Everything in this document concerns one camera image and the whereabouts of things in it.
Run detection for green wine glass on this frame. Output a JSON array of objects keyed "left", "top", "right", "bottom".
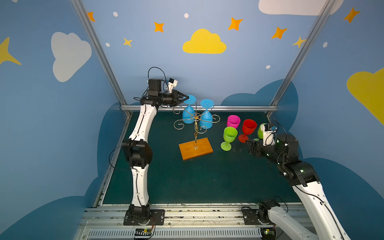
[
  {"left": 254, "top": 123, "right": 266, "bottom": 141},
  {"left": 221, "top": 127, "right": 238, "bottom": 151}
]

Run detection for blue wine glass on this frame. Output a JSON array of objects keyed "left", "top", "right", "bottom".
[
  {"left": 200, "top": 99, "right": 214, "bottom": 130},
  {"left": 182, "top": 95, "right": 196, "bottom": 124}
]

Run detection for red wine glass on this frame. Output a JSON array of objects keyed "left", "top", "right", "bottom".
[{"left": 238, "top": 119, "right": 258, "bottom": 143}]

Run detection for pink wine glass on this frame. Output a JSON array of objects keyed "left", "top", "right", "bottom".
[{"left": 227, "top": 115, "right": 241, "bottom": 129}]

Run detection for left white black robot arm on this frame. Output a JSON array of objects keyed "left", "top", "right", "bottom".
[{"left": 122, "top": 79, "right": 189, "bottom": 225}]

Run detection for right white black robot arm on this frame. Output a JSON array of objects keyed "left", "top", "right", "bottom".
[{"left": 246, "top": 134, "right": 350, "bottom": 240}]

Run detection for orange wooden rack base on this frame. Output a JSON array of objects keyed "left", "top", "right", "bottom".
[{"left": 179, "top": 138, "right": 214, "bottom": 161}]

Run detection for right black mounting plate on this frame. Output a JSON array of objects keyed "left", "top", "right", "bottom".
[{"left": 241, "top": 206, "right": 274, "bottom": 225}]

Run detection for black mounting plate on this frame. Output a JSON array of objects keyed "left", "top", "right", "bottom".
[
  {"left": 241, "top": 206, "right": 274, "bottom": 225},
  {"left": 123, "top": 209, "right": 165, "bottom": 226}
]

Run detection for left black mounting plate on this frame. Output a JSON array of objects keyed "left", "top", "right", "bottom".
[{"left": 123, "top": 209, "right": 165, "bottom": 226}]

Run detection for aluminium front base rails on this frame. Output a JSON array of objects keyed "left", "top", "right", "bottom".
[{"left": 74, "top": 203, "right": 316, "bottom": 240}]

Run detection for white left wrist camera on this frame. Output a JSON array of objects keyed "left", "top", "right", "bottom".
[{"left": 167, "top": 78, "right": 178, "bottom": 93}]

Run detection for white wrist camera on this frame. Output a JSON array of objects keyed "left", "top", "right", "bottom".
[
  {"left": 263, "top": 124, "right": 278, "bottom": 147},
  {"left": 167, "top": 78, "right": 178, "bottom": 93}
]

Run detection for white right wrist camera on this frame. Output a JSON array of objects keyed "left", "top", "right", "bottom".
[{"left": 263, "top": 124, "right": 278, "bottom": 147}]

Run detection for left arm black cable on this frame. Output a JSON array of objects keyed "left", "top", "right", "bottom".
[{"left": 107, "top": 66, "right": 169, "bottom": 208}]

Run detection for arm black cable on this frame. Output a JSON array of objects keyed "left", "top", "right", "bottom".
[
  {"left": 263, "top": 118, "right": 346, "bottom": 240},
  {"left": 107, "top": 66, "right": 169, "bottom": 208}
]

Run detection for gold wire glass rack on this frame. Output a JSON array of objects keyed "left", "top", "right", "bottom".
[{"left": 173, "top": 100, "right": 220, "bottom": 141}]

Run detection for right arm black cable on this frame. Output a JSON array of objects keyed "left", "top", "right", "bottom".
[{"left": 263, "top": 118, "right": 346, "bottom": 240}]

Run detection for horizontal aluminium back rail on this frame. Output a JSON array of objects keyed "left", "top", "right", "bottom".
[{"left": 121, "top": 105, "right": 278, "bottom": 112}]

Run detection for left aluminium corner post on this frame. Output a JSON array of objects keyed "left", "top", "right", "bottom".
[{"left": 71, "top": 0, "right": 127, "bottom": 107}]

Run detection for aluminium corner post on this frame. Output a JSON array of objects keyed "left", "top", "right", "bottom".
[
  {"left": 266, "top": 0, "right": 337, "bottom": 119},
  {"left": 71, "top": 0, "right": 127, "bottom": 107}
]

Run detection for right aluminium corner post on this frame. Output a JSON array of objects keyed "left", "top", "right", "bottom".
[{"left": 266, "top": 0, "right": 337, "bottom": 119}]

